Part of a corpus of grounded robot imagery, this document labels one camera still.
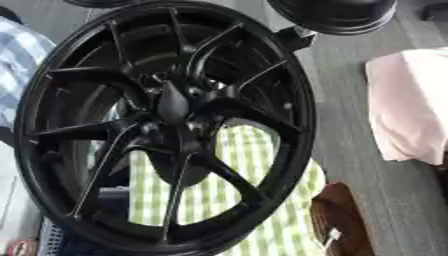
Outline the black spoked wheel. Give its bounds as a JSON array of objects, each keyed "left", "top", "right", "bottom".
[{"left": 12, "top": 0, "right": 319, "bottom": 256}]

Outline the black wheel stand block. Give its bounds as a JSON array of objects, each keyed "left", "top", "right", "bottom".
[{"left": 274, "top": 25, "right": 319, "bottom": 53}]

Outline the black round wheel rim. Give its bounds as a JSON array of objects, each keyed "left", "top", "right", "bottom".
[{"left": 266, "top": 0, "right": 399, "bottom": 37}]

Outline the pale pink cloth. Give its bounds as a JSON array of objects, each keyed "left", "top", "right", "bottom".
[{"left": 364, "top": 46, "right": 448, "bottom": 166}]

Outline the person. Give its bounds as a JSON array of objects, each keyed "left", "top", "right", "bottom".
[{"left": 0, "top": 6, "right": 60, "bottom": 148}]

